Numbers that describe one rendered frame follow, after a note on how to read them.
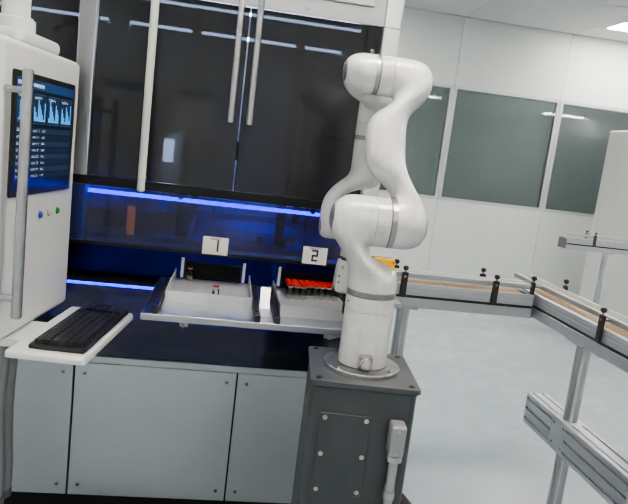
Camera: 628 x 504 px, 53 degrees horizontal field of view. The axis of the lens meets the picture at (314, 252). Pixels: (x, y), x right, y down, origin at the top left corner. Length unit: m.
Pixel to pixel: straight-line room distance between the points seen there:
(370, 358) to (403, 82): 0.68
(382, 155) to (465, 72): 5.69
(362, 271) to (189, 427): 1.09
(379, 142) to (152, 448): 1.39
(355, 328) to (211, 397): 0.91
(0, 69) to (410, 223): 1.01
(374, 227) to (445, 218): 5.70
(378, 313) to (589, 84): 6.46
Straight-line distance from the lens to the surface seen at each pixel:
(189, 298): 1.94
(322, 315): 1.91
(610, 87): 7.91
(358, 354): 1.54
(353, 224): 1.47
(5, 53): 1.69
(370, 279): 1.50
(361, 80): 1.64
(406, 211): 1.50
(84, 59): 2.20
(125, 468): 2.45
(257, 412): 2.34
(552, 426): 2.52
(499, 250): 7.44
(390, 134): 1.57
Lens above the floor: 1.37
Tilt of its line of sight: 9 degrees down
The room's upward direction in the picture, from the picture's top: 7 degrees clockwise
